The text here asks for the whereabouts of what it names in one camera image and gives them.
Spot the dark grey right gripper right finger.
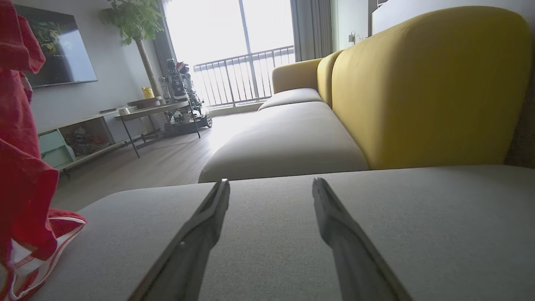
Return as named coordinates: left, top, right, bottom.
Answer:
left=312, top=177, right=414, bottom=301

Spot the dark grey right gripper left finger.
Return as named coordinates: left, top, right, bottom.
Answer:
left=127, top=179, right=231, bottom=301

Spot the red white-trimmed basketball jersey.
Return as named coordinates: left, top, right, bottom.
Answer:
left=0, top=0, right=87, bottom=301

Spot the large grey sofa seat cushion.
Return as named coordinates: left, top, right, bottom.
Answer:
left=31, top=165, right=535, bottom=301

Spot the coffee table with black legs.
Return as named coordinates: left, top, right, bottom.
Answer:
left=115, top=100, right=201, bottom=158

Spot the round dark tray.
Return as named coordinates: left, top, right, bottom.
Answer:
left=127, top=97, right=162, bottom=109

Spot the low white media console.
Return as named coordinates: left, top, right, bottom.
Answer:
left=38, top=107, right=168, bottom=174

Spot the humanoid robot on wheeled base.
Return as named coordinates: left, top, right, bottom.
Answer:
left=159, top=59, right=213, bottom=135

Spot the wide yellow sofa backrest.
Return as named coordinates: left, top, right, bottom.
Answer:
left=331, top=5, right=532, bottom=170

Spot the narrow yellow sofa backrest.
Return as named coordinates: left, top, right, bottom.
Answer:
left=316, top=50, right=344, bottom=108

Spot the yellow sofa armrest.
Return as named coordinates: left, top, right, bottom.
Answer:
left=272, top=58, right=323, bottom=94

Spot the grey balcony railing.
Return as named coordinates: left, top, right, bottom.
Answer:
left=193, top=45, right=296, bottom=107

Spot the grey window curtain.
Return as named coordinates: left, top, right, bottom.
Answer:
left=290, top=0, right=334, bottom=62

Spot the green potted indoor tree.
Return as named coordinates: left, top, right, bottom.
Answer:
left=99, top=0, right=166, bottom=99

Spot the black wall television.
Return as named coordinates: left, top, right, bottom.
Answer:
left=13, top=4, right=99, bottom=88

